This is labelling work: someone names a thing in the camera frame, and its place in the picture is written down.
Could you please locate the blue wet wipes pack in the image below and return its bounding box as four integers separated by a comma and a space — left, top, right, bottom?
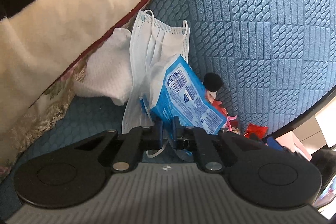
140, 55, 228, 145

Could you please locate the small red doll packet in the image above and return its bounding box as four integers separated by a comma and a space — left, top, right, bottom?
210, 98, 240, 135

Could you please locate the red foil snack packet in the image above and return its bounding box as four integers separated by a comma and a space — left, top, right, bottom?
244, 123, 268, 139

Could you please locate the white textured cloth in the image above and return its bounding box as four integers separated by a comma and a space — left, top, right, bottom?
74, 28, 132, 106

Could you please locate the white surgical face mask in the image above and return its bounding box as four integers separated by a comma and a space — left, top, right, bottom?
121, 10, 190, 134

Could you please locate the pink feather bird toy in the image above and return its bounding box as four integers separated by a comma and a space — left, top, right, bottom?
226, 115, 238, 127

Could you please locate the panda plush toy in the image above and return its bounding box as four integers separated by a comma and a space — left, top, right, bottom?
203, 73, 223, 103

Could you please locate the floral sofa cover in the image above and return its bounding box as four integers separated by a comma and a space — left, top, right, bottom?
1, 57, 88, 180

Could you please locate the pink cardboard box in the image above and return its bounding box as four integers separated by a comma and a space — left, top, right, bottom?
275, 131, 312, 161

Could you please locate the beige folding chair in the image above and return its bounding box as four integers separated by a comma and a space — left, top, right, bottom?
292, 89, 335, 154

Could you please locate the red black white blanket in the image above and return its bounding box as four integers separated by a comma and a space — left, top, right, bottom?
1, 0, 148, 133

